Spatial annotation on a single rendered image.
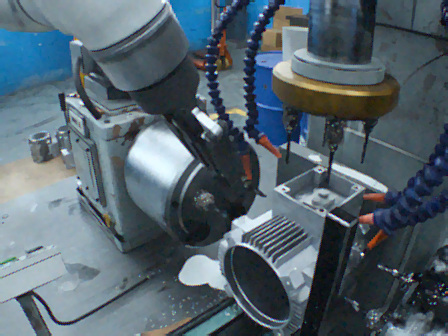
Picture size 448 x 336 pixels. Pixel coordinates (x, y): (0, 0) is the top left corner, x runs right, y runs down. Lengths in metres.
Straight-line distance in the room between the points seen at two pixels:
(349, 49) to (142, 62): 0.26
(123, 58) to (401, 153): 0.53
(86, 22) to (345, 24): 0.30
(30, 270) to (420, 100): 0.70
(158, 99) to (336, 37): 0.23
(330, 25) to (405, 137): 0.31
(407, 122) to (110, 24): 0.54
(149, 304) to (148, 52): 0.64
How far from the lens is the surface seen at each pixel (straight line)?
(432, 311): 0.45
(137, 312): 0.85
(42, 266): 0.61
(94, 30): 0.33
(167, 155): 0.70
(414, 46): 0.67
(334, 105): 0.45
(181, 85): 0.37
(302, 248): 0.56
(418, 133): 0.70
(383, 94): 0.47
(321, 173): 0.65
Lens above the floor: 1.46
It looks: 30 degrees down
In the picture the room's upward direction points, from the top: straight up
